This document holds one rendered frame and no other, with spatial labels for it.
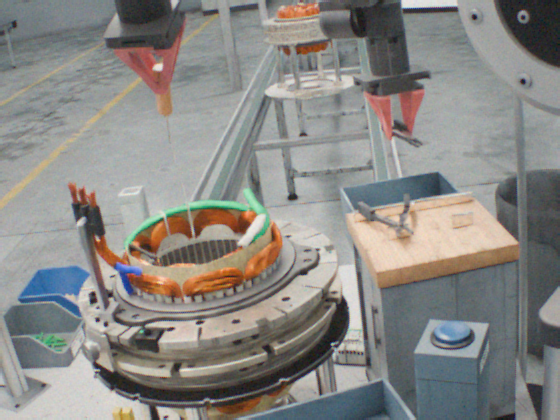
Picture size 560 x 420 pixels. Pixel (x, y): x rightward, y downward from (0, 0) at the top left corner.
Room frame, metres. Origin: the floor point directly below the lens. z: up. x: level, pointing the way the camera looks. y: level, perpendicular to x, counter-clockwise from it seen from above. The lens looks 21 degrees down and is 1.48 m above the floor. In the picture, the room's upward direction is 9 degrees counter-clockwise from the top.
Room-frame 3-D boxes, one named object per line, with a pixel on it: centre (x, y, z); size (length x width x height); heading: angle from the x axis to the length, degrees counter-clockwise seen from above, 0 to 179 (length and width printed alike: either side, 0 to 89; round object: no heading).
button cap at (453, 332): (0.68, -0.16, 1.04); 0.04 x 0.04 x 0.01
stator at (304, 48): (3.09, -0.21, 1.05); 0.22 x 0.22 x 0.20
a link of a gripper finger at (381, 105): (1.06, -0.19, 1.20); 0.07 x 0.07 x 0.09; 8
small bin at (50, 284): (1.40, 0.48, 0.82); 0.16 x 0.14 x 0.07; 84
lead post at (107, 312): (0.74, 0.21, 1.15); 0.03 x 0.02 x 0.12; 166
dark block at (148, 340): (0.69, 0.16, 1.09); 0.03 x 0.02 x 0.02; 71
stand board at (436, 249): (0.91, -0.19, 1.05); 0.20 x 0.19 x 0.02; 3
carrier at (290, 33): (3.09, -0.21, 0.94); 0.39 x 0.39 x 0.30
